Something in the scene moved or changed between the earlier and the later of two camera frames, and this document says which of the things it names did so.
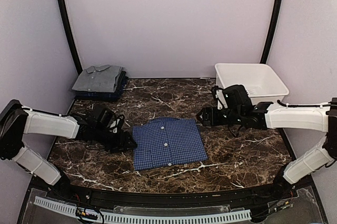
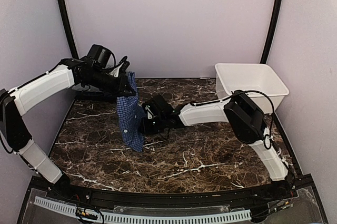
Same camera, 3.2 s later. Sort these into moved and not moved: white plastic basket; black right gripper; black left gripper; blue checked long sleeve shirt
Moved: blue checked long sleeve shirt; black right gripper; black left gripper
Not moved: white plastic basket
